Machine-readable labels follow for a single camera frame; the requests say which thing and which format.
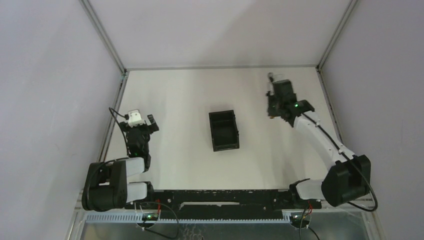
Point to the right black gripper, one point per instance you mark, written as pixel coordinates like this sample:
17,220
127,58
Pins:
273,105

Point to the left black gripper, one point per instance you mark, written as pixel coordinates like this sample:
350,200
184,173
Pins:
139,128

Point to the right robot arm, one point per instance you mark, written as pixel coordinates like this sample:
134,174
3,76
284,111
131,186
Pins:
348,175

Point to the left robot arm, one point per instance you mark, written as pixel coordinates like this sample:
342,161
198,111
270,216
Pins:
107,184

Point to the black plastic bin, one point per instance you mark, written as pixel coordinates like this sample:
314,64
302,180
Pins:
224,130

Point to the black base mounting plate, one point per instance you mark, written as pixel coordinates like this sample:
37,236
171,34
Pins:
245,203

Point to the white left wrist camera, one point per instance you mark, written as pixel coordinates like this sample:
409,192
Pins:
135,119

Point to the aluminium frame rail back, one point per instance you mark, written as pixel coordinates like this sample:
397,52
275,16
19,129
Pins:
129,69

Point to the aluminium frame rail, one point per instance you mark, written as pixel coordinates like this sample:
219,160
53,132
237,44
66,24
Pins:
122,82
129,69
340,27

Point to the aluminium frame rail right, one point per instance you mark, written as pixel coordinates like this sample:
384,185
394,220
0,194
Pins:
340,27

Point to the white slotted cable duct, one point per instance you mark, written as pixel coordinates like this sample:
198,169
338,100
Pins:
131,217

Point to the aluminium frame rail left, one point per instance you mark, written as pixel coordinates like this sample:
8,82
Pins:
122,82

